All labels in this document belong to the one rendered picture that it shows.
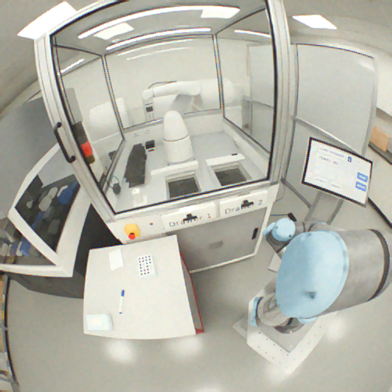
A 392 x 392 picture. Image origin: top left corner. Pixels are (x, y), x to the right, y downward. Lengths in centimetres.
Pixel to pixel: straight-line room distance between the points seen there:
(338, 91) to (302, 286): 180
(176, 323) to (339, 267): 72
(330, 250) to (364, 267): 6
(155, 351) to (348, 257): 160
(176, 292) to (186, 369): 96
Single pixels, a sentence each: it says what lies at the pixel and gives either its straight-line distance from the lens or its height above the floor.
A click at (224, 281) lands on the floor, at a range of 164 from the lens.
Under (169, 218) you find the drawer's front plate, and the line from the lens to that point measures 89.
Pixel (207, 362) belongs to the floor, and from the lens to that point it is 159.
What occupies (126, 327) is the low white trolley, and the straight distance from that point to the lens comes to 91.
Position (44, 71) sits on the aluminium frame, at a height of 179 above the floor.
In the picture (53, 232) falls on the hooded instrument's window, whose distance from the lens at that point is 111.
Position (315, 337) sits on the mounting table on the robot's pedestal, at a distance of 93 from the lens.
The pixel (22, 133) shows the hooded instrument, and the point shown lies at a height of 161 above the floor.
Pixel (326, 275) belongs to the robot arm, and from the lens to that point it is 19.
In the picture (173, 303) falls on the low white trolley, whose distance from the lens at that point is 84.
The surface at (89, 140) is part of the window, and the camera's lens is 72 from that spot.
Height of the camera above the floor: 156
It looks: 42 degrees down
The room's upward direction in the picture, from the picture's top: 9 degrees counter-clockwise
